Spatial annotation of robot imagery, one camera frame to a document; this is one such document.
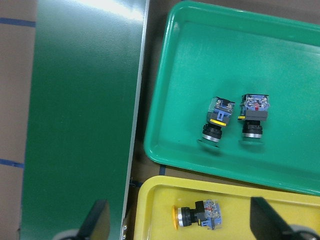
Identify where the green conveyor belt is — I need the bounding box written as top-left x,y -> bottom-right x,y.
20,0 -> 149,240

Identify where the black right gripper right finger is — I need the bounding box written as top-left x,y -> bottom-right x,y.
249,197 -> 320,240

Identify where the yellow push button switch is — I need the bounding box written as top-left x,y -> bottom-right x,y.
171,199 -> 223,230

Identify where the green button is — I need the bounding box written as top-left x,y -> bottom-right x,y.
197,96 -> 236,148

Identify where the yellow plastic tray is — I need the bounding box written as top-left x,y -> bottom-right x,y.
133,175 -> 320,240

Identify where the green plastic tray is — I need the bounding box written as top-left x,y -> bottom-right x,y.
144,1 -> 320,195

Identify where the green push button switch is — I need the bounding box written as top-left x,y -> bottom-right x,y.
237,93 -> 270,146

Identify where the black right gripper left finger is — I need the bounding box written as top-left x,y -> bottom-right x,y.
77,199 -> 111,240

